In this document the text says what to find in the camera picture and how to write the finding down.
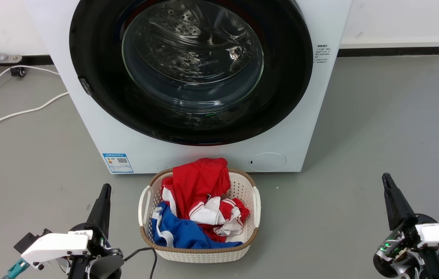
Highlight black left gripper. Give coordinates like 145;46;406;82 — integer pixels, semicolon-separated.
67;184;125;279

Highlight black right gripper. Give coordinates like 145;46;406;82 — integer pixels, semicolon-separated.
373;173;439;279

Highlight black round glass washer door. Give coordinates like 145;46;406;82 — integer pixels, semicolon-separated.
69;0;313;146

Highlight white front-load washing machine body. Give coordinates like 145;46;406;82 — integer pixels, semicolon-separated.
24;0;353;174

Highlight blue energy label sticker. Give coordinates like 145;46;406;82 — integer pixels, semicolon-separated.
102;153;134;174

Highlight blue and white jersey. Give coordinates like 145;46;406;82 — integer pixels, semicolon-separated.
151;201;244;249

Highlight red and white jersey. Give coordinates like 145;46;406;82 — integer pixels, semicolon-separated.
161;158;250;243

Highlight cream plastic laundry basket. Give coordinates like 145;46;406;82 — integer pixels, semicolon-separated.
138;167;262;264

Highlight round white filter cover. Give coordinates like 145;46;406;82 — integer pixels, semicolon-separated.
249;152;287;172

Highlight small text sticker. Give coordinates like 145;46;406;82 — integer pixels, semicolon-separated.
314;44;332;64

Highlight stainless steel washer drum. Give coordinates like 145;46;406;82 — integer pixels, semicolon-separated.
124;0;263;84

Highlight thick white floor cable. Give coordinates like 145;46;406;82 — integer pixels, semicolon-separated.
0;92;69;133

